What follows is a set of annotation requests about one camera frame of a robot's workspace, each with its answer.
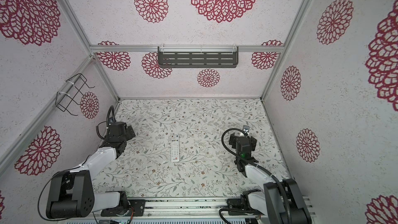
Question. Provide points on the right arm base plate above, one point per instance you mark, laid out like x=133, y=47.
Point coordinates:
x=240, y=207

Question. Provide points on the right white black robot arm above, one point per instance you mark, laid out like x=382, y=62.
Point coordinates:
x=278, y=201

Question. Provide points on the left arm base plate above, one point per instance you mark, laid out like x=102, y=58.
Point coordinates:
x=133, y=208

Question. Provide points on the aluminium front rail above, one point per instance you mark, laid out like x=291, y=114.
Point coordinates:
x=169, y=210

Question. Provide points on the dark grey wall shelf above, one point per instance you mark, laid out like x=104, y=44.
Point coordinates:
x=198, y=58

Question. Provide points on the black wire wall rack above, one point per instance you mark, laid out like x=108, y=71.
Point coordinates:
x=66, y=97

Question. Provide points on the white remote control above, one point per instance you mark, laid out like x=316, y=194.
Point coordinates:
x=175, y=148

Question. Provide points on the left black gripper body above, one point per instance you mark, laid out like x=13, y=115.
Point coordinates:
x=108, y=138

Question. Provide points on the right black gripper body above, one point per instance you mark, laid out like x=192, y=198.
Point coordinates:
x=253, y=146

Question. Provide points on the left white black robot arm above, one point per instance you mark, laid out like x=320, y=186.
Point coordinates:
x=71, y=192

